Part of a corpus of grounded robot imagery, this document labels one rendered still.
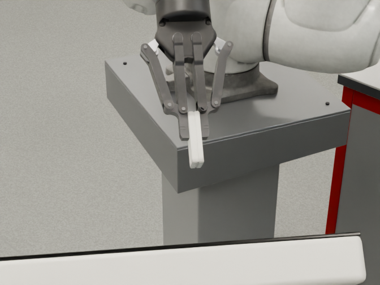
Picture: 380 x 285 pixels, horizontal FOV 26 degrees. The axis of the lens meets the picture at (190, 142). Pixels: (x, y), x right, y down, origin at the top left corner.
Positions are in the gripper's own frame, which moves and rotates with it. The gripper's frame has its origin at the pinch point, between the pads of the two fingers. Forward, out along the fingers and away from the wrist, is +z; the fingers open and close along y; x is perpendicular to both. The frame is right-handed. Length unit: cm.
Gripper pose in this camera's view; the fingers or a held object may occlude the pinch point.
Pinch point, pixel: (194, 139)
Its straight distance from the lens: 108.4
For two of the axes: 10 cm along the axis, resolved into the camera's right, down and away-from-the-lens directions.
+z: 0.8, 9.6, -2.7
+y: 9.9, -0.5, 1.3
